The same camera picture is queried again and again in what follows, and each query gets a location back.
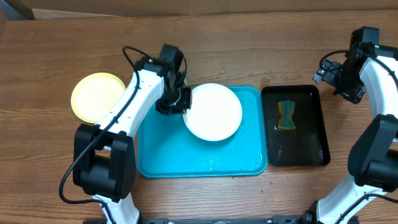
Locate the yellow plate with sauce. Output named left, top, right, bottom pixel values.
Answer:
left=70, top=72, right=126, bottom=123

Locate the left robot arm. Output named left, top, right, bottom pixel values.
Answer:
left=66, top=56, right=192, bottom=223

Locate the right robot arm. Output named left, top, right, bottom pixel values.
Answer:
left=293, top=26, right=397, bottom=224

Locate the green yellow sponge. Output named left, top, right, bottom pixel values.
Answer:
left=277, top=100, right=295, bottom=130

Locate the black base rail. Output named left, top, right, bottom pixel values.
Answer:
left=83, top=214, right=360, bottom=224

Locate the teal plastic tray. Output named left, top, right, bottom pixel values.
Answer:
left=137, top=86, right=268, bottom=178

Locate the black plastic tray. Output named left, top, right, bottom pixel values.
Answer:
left=261, top=85, right=331, bottom=167

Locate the white plate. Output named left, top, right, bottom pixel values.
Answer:
left=183, top=83, right=243, bottom=141

